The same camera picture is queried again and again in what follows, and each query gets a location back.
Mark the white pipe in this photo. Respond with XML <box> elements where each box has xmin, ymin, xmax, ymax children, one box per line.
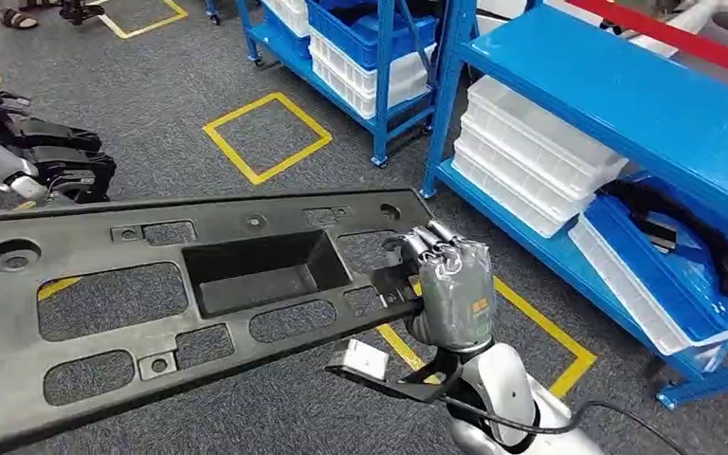
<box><xmin>602</xmin><ymin>0</ymin><xmax>723</xmax><ymax>59</ymax></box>

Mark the person's foot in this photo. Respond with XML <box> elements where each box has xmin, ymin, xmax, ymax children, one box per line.
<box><xmin>0</xmin><ymin>6</ymin><xmax>40</xmax><ymax>30</ymax></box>

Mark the white block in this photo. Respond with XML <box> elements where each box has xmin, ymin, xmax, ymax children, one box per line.
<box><xmin>475</xmin><ymin>0</ymin><xmax>529</xmax><ymax>36</ymax></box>

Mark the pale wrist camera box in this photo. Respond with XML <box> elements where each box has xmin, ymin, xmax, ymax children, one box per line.
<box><xmin>7</xmin><ymin>174</ymin><xmax>49</xmax><ymax>204</ymax></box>
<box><xmin>329</xmin><ymin>338</ymin><xmax>391</xmax><ymax>382</ymax></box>

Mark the red barrier bar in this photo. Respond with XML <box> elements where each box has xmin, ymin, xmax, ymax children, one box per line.
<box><xmin>566</xmin><ymin>0</ymin><xmax>728</xmax><ymax>84</ymax></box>

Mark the black stand base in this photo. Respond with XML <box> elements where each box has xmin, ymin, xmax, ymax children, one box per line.
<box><xmin>58</xmin><ymin>0</ymin><xmax>109</xmax><ymax>27</ymax></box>

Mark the black robot foot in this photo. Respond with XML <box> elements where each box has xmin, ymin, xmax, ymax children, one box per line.
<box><xmin>21</xmin><ymin>118</ymin><xmax>102</xmax><ymax>154</ymax></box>
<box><xmin>27</xmin><ymin>147</ymin><xmax>118</xmax><ymax>206</ymax></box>

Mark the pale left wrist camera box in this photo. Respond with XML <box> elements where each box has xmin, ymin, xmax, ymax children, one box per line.
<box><xmin>7</xmin><ymin>174</ymin><xmax>49</xmax><ymax>204</ymax></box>

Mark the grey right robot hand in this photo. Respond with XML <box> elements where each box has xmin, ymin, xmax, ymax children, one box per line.
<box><xmin>398</xmin><ymin>219</ymin><xmax>499</xmax><ymax>355</ymax></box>

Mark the large blue shelf rack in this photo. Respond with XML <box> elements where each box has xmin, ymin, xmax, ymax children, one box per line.
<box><xmin>419</xmin><ymin>0</ymin><xmax>728</xmax><ymax>410</ymax></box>

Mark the blue crate with black parts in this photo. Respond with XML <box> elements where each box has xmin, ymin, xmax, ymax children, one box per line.
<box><xmin>580</xmin><ymin>178</ymin><xmax>728</xmax><ymax>345</ymax></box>

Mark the blue plastic crate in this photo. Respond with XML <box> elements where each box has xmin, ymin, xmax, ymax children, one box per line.
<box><xmin>305</xmin><ymin>0</ymin><xmax>439</xmax><ymax>71</ymax></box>
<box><xmin>276</xmin><ymin>15</ymin><xmax>313</xmax><ymax>63</ymax></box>

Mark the white shallow plastic tray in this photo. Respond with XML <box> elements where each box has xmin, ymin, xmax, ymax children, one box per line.
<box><xmin>461</xmin><ymin>113</ymin><xmax>599</xmax><ymax>209</ymax></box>
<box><xmin>450</xmin><ymin>154</ymin><xmax>571</xmax><ymax>240</ymax></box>
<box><xmin>467</xmin><ymin>75</ymin><xmax>629</xmax><ymax>190</ymax></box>
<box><xmin>454</xmin><ymin>137</ymin><xmax>592</xmax><ymax>222</ymax></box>

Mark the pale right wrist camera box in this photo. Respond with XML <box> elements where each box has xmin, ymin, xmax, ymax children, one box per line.
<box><xmin>329</xmin><ymin>338</ymin><xmax>391</xmax><ymax>382</ymax></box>

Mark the long black plastic panel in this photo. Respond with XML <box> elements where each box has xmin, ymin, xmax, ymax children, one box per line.
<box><xmin>0</xmin><ymin>188</ymin><xmax>434</xmax><ymax>455</ymax></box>

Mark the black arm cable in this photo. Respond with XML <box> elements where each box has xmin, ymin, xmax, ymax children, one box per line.
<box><xmin>442</xmin><ymin>395</ymin><xmax>692</xmax><ymax>455</ymax></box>

